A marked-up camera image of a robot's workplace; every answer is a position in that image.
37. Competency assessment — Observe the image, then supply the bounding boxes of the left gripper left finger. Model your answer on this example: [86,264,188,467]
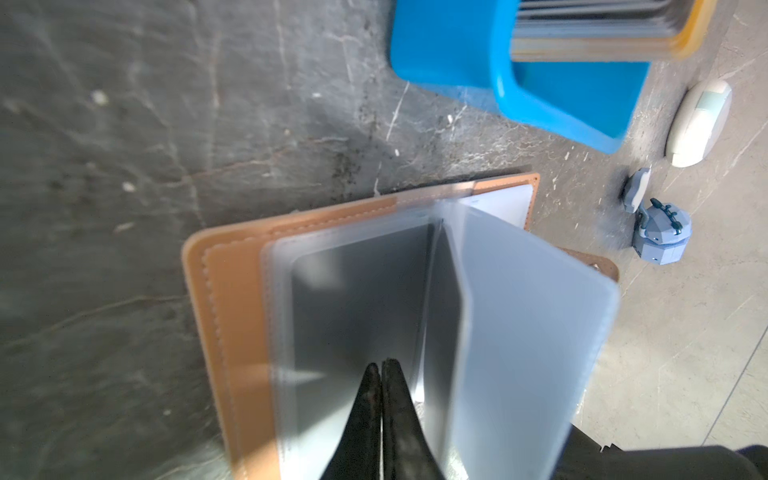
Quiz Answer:
[321,363,382,480]

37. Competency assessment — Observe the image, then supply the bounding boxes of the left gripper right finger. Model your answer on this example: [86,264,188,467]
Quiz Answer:
[382,359,444,480]

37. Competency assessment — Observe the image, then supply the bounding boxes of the tan leather card holder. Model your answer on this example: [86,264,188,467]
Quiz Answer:
[182,174,619,479]

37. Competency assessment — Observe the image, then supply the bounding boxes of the blue card box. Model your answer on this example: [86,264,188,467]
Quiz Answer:
[389,1,650,154]

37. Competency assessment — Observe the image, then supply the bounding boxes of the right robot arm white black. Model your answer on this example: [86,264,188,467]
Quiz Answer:
[549,426,767,480]

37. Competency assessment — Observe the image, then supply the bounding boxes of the stack of credit cards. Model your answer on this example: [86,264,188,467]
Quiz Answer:
[510,0,717,62]

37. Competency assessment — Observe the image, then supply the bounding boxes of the blue dish brush toy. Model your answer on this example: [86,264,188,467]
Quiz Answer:
[621,167,693,265]

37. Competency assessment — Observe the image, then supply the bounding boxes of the white round clock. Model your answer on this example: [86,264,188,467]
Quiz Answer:
[665,79,733,168]

